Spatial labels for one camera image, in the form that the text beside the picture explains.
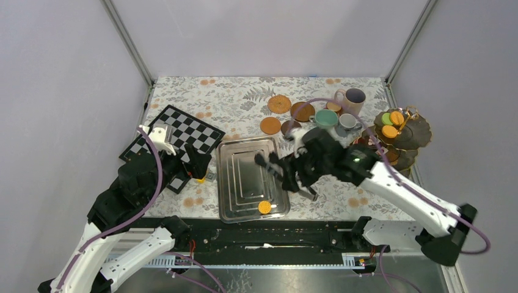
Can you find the orange waffle cookie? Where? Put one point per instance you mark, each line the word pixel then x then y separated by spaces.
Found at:
pixel 389 131

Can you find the light orange wooden coaster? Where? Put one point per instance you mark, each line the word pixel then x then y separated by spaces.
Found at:
pixel 270 125

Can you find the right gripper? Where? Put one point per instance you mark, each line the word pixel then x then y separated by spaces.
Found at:
pixel 289 178

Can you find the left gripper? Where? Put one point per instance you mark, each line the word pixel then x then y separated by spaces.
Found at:
pixel 198 167

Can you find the green macaron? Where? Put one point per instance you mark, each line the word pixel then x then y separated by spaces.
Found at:
pixel 386 120

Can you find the aluminium frame post left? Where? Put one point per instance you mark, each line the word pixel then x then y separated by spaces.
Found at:
pixel 127 41

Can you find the brown wooden saucer coaster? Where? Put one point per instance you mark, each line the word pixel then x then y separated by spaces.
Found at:
pixel 304 114

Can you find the stainless steel tray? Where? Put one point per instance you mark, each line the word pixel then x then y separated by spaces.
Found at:
pixel 242 184

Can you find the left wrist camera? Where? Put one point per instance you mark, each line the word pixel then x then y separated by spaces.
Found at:
pixel 161 135

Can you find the aluminium frame post right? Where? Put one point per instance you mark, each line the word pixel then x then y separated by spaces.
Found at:
pixel 412 38

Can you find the three tier black cake stand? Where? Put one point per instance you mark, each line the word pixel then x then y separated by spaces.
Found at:
pixel 402 151

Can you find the woven rattan coaster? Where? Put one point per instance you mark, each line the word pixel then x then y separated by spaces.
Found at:
pixel 279 104

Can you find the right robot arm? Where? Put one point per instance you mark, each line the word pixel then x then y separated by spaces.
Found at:
pixel 438 228

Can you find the small grey block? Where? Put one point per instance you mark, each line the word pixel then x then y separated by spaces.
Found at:
pixel 211 176

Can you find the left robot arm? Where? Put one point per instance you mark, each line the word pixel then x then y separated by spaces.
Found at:
pixel 108 220

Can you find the mint green cup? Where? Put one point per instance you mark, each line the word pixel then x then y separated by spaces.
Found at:
pixel 324 119

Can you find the dark walnut coaster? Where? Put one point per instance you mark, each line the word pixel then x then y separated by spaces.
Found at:
pixel 285 126

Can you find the small red cup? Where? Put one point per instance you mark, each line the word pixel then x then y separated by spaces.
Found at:
pixel 333 106

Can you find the aluminium frame post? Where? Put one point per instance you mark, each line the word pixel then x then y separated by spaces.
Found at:
pixel 127 41
pixel 412 38

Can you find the black white chessboard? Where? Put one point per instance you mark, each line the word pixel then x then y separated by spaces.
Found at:
pixel 186 128

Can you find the yellow waffle cookie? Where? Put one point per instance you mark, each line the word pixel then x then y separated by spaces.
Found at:
pixel 264 207

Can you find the grey patterned mug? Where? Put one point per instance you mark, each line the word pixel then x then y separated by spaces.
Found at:
pixel 347 124

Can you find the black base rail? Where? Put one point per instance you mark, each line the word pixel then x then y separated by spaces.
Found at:
pixel 272 242

